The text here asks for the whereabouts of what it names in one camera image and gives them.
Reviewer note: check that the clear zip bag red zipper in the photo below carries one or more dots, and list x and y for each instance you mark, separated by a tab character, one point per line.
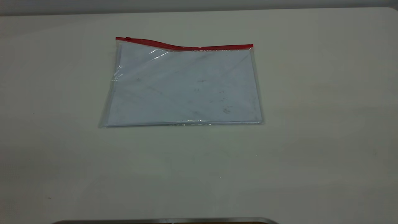
186	87

